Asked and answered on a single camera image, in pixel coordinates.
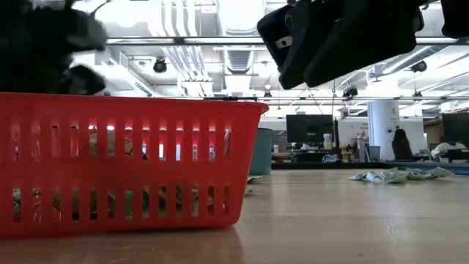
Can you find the green plastic cup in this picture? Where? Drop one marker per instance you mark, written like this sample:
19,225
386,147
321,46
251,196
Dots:
264,150

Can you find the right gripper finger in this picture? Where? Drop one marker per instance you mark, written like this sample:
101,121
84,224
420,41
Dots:
366,33
293,40

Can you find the black computer monitor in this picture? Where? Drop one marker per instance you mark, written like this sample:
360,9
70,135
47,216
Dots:
456,128
309,128

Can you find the white round column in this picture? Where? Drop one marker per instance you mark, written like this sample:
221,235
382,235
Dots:
381,121

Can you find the black aluminium table frame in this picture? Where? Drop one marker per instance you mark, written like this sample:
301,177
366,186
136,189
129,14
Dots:
293,165

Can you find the person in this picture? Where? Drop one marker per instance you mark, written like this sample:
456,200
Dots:
445,148
402,144

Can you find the red slotted plastic basket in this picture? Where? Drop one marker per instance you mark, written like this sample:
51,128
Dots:
110,172

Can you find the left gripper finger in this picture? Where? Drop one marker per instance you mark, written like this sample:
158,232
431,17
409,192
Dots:
88,80
88,33

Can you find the black track spotlight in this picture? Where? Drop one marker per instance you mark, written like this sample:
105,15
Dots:
418,66
350,92
160,65

